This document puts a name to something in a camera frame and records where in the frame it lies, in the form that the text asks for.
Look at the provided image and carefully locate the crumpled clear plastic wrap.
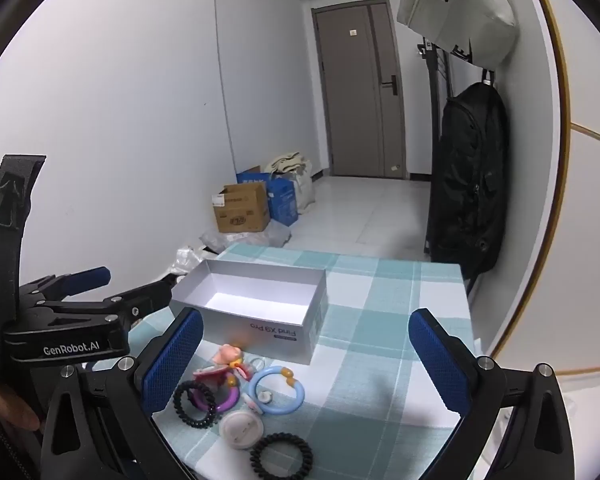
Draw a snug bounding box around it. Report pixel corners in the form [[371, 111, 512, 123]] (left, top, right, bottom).
[[169, 245, 207, 277]]

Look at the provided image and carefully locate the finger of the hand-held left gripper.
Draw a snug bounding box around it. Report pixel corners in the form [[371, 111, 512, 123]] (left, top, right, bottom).
[[19, 266, 112, 306], [40, 274, 187, 328]]

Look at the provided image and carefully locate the black coat rack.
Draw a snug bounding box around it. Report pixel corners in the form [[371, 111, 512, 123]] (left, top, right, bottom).
[[414, 41, 454, 261]]

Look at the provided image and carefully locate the person's left hand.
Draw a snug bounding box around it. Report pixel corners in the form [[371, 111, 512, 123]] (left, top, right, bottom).
[[0, 384, 42, 432]]

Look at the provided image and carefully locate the black backpack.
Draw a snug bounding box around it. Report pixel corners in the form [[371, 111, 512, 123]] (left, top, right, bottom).
[[424, 81, 510, 282]]

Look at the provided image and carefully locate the teal checked tablecloth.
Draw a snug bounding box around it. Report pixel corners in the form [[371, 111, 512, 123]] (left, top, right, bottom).
[[130, 242, 482, 480]]

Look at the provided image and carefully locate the beige cloth bag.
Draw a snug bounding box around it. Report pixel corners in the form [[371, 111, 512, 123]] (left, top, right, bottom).
[[265, 151, 313, 177]]

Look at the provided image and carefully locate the open blue carton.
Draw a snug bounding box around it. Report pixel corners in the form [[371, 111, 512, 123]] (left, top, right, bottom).
[[236, 165, 274, 187]]

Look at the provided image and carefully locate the black spiral hair tie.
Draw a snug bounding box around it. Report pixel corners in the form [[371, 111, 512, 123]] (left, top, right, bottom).
[[250, 432, 314, 479], [173, 381, 217, 429]]

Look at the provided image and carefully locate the person's left forearm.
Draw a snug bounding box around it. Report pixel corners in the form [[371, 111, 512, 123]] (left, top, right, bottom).
[[0, 405, 41, 480]]

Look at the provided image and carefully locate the translucent plastic bag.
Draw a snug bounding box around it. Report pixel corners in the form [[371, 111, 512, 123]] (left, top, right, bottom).
[[200, 220, 294, 254]]

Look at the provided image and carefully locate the white sack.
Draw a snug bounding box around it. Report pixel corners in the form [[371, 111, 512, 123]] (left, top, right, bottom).
[[280, 166, 315, 214]]

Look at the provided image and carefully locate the brown door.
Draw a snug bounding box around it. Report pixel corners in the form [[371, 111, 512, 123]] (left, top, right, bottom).
[[311, 0, 407, 179]]

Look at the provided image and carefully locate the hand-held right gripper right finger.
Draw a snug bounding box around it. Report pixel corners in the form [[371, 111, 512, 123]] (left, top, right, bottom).
[[408, 308, 578, 480]]

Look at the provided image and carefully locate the large blue carton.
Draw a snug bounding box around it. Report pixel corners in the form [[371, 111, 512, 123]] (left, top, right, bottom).
[[267, 176, 300, 227]]

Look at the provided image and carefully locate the round pin badge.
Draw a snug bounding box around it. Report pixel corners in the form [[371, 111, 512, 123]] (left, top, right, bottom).
[[219, 409, 266, 449]]

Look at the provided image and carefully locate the grey hanging bag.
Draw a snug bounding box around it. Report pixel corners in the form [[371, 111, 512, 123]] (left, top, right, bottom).
[[396, 0, 520, 67]]

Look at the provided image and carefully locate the purple bracelet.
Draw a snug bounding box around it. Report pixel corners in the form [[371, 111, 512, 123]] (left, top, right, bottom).
[[192, 372, 241, 416]]

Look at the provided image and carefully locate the pink figure keychain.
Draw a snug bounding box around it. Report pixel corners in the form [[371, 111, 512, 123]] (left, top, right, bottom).
[[212, 343, 266, 370]]

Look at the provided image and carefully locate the white wall cable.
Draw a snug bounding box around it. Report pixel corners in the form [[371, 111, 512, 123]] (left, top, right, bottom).
[[213, 0, 237, 171]]

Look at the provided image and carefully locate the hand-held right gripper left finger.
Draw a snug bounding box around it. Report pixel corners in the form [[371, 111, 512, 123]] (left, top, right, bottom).
[[39, 306, 204, 480]]

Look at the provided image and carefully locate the light blue bracelet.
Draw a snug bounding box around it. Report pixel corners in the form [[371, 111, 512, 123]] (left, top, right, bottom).
[[248, 365, 306, 416]]

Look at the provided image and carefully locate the silver cardboard box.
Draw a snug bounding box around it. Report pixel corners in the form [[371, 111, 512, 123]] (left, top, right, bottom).
[[170, 259, 329, 366]]

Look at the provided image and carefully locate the brown cardboard box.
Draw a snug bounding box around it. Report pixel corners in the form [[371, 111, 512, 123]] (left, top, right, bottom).
[[211, 182, 272, 234]]

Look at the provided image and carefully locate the small red white toy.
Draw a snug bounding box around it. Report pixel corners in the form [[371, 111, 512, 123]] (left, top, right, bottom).
[[192, 359, 254, 382]]

